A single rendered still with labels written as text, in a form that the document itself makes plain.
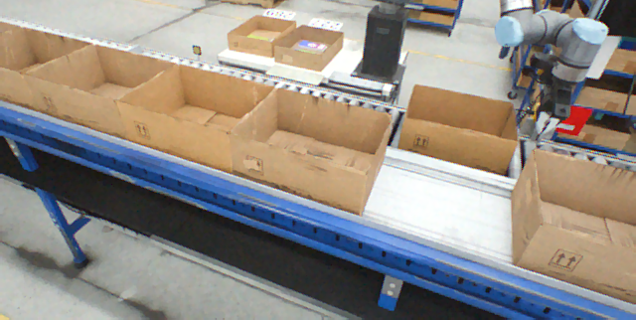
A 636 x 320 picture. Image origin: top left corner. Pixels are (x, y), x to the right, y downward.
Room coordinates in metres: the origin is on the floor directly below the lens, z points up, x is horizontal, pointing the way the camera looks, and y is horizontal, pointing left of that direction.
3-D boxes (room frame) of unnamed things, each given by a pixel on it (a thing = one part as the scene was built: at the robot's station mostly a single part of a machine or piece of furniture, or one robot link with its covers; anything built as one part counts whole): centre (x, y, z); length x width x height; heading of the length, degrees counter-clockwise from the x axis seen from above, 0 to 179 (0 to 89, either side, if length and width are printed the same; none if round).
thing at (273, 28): (2.19, 0.37, 0.80); 0.38 x 0.28 x 0.10; 163
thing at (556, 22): (1.19, -0.72, 1.26); 0.12 x 0.12 x 0.09; 19
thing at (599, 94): (1.80, -1.49, 0.79); 0.40 x 0.30 x 0.10; 161
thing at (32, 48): (1.28, 1.12, 0.96); 0.39 x 0.29 x 0.17; 70
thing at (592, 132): (1.80, -1.49, 0.59); 0.40 x 0.30 x 0.10; 158
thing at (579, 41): (1.09, -0.77, 1.25); 0.10 x 0.09 x 0.12; 19
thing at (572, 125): (1.32, -1.00, 0.85); 0.16 x 0.01 x 0.13; 70
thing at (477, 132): (1.23, -0.54, 0.83); 0.39 x 0.29 x 0.17; 73
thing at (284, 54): (2.06, 0.08, 0.80); 0.38 x 0.28 x 0.10; 161
